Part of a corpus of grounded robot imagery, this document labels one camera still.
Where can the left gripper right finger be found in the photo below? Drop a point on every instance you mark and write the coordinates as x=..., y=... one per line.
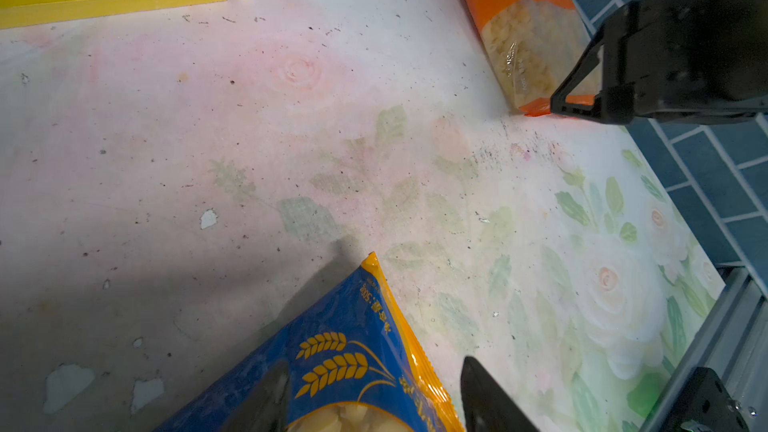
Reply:
x=487, y=407

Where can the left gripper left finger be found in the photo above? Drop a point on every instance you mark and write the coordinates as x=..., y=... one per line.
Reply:
x=266, y=406

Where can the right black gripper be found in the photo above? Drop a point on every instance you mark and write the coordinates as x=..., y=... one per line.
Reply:
x=679, y=61

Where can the orange macaroni bag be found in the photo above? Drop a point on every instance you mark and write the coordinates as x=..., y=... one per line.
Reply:
x=532, y=46

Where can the blue orange shell pasta bag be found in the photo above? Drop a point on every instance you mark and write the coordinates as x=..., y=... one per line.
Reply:
x=355, y=365

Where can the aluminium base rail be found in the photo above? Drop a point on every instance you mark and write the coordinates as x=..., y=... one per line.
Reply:
x=721, y=382

